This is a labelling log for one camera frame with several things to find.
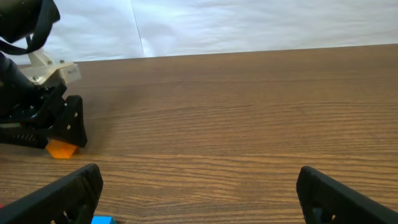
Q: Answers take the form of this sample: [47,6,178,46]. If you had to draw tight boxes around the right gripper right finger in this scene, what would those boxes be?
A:
[295,166,398,224]

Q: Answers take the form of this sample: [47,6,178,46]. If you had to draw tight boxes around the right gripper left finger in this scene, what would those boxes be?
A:
[0,163,104,224]

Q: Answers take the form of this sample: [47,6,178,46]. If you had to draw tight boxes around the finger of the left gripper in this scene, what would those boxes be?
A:
[48,95,88,148]
[0,127,50,150]

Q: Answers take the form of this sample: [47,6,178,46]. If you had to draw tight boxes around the orange cube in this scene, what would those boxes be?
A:
[45,139,80,160]

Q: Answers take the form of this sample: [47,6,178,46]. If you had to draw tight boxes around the blue cube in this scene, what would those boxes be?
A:
[91,215,118,224]

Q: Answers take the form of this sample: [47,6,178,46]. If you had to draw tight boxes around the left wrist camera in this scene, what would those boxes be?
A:
[19,49,82,88]

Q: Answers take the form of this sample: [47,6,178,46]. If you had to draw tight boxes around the black cable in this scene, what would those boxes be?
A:
[0,0,53,56]

